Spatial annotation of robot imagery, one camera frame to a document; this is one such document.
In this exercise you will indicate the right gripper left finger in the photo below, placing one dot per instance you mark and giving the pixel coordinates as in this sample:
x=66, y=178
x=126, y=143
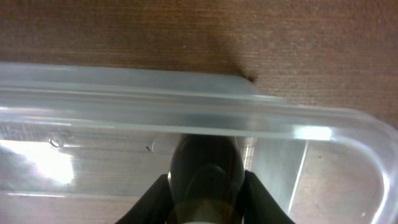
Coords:
x=154, y=207

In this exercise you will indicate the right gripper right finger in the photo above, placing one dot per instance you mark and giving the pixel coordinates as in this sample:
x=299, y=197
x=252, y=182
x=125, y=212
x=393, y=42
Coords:
x=259, y=206

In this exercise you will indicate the dark brown syrup bottle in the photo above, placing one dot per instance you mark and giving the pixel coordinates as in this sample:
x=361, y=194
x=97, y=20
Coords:
x=206, y=176

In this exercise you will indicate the clear plastic container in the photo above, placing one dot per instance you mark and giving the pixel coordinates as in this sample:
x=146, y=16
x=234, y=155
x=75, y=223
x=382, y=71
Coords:
x=83, y=144

